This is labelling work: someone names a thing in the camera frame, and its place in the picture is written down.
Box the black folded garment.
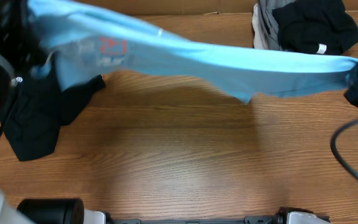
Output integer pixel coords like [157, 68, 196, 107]
[272, 0, 358, 55]

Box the beige folded garment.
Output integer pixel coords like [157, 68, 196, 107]
[252, 4, 265, 49]

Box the black t-shirt on left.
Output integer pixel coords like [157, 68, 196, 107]
[0, 70, 106, 161]

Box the grey folded garment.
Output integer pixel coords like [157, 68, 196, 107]
[258, 0, 295, 50]

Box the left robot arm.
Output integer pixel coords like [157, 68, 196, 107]
[0, 1, 111, 144]

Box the light blue printed t-shirt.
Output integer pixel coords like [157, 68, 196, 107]
[27, 0, 358, 102]

